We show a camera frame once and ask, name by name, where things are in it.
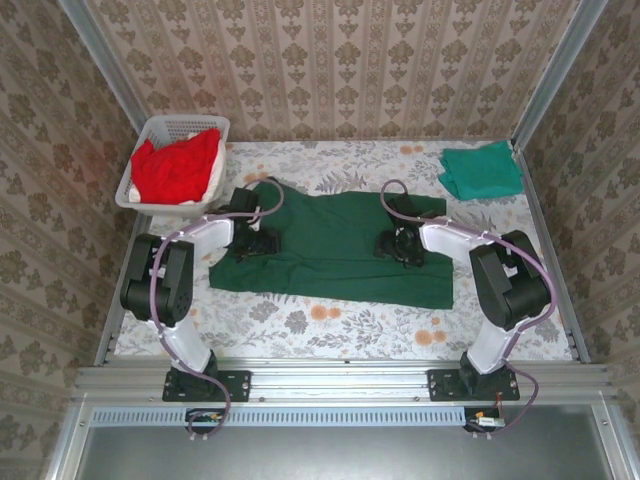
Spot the dark green t-shirt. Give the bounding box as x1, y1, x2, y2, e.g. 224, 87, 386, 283
208, 183, 455, 310

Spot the white plastic laundry basket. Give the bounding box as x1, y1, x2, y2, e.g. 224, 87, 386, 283
114, 115, 232, 217

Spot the folded teal green t-shirt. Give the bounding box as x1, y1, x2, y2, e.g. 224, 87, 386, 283
437, 140, 525, 201

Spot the floral tablecloth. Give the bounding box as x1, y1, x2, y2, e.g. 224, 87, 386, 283
113, 139, 574, 361

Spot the red t-shirt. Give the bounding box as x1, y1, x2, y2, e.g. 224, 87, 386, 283
130, 128, 224, 205

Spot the grey metal panel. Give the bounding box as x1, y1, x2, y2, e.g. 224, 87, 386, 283
44, 404, 640, 480

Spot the aluminium table side rail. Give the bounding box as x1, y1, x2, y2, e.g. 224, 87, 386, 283
514, 147, 591, 364
94, 209, 154, 366

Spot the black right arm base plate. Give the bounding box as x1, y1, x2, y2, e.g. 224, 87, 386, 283
427, 368, 521, 403

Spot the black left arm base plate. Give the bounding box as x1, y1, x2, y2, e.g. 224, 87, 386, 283
162, 368, 252, 404

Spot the aluminium frame cross rail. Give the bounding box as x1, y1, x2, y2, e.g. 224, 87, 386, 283
74, 358, 614, 404

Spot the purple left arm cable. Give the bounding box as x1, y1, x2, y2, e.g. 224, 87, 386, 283
149, 177, 287, 444

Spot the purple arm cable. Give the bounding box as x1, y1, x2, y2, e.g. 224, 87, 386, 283
380, 178, 557, 441
149, 177, 287, 444

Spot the small cable connector board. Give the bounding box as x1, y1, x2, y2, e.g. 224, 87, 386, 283
464, 407, 504, 431
187, 408, 224, 426

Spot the grey slotted cable duct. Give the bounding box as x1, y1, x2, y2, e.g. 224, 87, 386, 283
92, 405, 466, 427

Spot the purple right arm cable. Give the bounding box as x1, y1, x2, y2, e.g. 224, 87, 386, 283
380, 178, 557, 441

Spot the aluminium frame post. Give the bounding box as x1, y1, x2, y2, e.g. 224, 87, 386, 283
57, 0, 166, 156
510, 0, 609, 151

